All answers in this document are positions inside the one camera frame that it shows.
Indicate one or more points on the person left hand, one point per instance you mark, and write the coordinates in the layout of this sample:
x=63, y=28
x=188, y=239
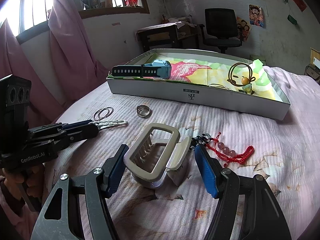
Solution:
x=10, y=193

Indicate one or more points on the beige hair claw clip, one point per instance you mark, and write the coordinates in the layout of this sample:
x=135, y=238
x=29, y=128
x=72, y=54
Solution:
x=158, y=155

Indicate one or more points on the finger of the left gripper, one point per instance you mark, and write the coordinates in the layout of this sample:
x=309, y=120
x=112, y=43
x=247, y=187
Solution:
x=65, y=126
x=64, y=139

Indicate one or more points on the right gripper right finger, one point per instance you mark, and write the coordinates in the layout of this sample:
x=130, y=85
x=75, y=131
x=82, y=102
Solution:
x=215, y=178

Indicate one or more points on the black office chair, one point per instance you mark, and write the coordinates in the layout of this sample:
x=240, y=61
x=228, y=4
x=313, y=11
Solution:
x=220, y=29

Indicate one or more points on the thin silver bangles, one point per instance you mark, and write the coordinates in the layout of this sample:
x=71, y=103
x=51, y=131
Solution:
x=102, y=113

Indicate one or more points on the barred window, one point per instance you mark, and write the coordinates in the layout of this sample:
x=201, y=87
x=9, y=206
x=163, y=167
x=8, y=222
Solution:
x=29, y=18

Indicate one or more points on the cardboard box by wall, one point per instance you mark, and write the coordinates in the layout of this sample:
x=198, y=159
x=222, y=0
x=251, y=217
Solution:
x=315, y=58

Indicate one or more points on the green pouch on wall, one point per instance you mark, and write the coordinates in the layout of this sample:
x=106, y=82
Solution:
x=292, y=20

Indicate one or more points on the family cartoon sticker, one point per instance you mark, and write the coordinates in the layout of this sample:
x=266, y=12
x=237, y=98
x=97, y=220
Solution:
x=243, y=29

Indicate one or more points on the pink curtain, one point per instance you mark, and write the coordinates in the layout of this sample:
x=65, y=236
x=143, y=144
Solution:
x=71, y=62

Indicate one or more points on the brown patterned handbag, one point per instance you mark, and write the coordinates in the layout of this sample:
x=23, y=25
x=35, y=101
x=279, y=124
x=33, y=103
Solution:
x=313, y=71

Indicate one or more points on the white cardboard box tray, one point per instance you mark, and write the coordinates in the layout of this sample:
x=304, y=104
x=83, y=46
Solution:
x=240, y=75

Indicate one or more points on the dark wooden desk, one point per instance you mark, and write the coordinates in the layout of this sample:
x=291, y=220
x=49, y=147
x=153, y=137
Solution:
x=179, y=35

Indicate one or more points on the colourful paper liner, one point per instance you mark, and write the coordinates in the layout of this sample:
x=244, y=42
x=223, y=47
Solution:
x=206, y=72

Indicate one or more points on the silver bangles in box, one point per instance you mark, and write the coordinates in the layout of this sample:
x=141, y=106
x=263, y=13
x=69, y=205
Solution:
x=216, y=85

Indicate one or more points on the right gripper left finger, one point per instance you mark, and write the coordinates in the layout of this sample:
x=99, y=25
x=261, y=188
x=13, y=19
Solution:
x=113, y=171

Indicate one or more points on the blue smart watch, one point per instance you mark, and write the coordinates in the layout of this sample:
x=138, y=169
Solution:
x=157, y=69

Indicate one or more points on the red paper on wall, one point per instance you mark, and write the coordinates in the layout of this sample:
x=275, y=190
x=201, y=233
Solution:
x=301, y=4

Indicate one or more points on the cartoon poster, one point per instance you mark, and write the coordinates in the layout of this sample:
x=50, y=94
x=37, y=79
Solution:
x=256, y=16

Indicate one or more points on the pink bed sheet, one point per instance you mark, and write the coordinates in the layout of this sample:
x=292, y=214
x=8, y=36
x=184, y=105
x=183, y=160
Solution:
x=286, y=155

